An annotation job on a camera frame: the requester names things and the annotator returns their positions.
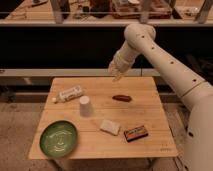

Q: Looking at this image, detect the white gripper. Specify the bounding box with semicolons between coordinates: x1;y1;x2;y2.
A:
108;60;126;82

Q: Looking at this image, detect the white plastic bottle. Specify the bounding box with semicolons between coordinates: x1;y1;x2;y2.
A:
52;86;83;103

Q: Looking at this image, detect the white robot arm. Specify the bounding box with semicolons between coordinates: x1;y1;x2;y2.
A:
108;24;213;171

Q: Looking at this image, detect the green ceramic bowl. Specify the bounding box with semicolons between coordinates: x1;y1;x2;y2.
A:
39;120;78;159

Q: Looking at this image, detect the dark red sausage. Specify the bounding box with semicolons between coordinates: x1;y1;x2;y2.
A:
112;95;132;102

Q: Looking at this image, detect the white paper cup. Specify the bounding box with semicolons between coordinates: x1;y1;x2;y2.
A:
79;96;92;117

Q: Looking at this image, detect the beige sponge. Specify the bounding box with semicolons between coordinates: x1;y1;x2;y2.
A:
100;120;120;136

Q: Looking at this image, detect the wooden folding table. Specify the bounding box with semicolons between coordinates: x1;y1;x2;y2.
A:
27;76;179;171

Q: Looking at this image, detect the orange black small box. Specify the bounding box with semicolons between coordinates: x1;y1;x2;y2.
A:
124;125;149;142

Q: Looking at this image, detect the long workbench shelf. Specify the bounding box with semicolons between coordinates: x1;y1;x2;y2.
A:
0;0;213;27

